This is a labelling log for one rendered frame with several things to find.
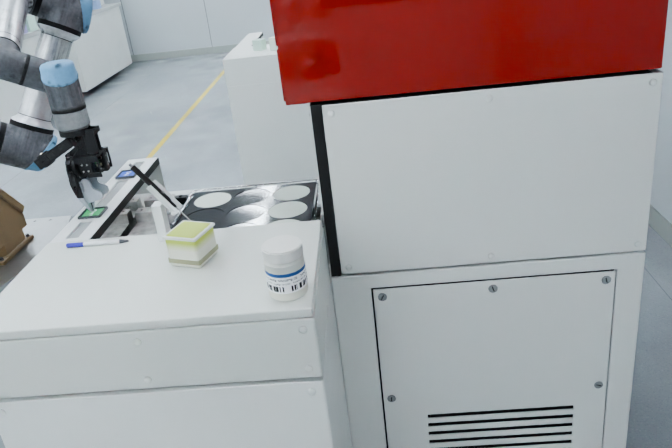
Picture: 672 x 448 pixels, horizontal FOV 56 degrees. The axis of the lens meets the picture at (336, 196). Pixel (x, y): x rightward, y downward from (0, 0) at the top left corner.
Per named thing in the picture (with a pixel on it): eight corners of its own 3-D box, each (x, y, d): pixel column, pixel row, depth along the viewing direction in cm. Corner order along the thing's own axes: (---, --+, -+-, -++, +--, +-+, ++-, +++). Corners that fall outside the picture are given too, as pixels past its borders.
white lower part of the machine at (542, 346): (538, 335, 245) (544, 136, 213) (621, 518, 170) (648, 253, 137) (358, 348, 250) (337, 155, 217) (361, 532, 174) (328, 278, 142)
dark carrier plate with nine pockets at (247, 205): (316, 183, 175) (316, 181, 175) (308, 240, 143) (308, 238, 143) (195, 194, 177) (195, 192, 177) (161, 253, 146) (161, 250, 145)
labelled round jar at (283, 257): (310, 279, 114) (303, 232, 110) (307, 300, 107) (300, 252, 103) (271, 282, 114) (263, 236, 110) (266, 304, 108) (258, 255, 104)
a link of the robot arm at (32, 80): (29, 51, 150) (31, 56, 141) (77, 66, 156) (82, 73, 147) (20, 82, 152) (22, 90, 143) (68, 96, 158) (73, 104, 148)
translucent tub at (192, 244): (220, 251, 127) (214, 221, 125) (201, 270, 121) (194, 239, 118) (189, 248, 130) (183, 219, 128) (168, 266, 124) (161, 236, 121)
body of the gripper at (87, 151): (102, 180, 147) (89, 130, 142) (67, 183, 147) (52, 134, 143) (114, 168, 154) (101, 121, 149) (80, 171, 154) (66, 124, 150)
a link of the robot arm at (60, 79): (71, 56, 145) (76, 61, 138) (84, 102, 149) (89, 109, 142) (35, 62, 142) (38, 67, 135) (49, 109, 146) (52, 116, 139)
